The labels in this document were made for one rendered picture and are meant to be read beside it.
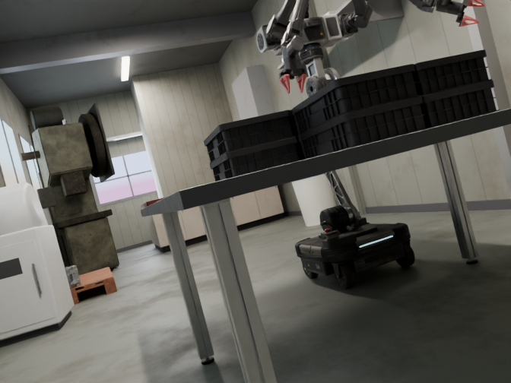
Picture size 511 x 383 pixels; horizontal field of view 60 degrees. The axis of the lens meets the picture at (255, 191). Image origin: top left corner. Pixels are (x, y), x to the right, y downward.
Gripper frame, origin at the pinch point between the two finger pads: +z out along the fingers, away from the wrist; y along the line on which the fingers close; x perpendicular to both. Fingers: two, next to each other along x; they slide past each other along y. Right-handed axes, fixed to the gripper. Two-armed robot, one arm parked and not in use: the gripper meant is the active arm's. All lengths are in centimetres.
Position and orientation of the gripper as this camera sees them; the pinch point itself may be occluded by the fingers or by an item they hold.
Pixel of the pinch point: (295, 90)
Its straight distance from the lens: 201.4
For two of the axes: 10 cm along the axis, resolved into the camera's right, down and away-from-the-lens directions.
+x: -3.5, 1.4, 9.3
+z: 1.6, 9.8, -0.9
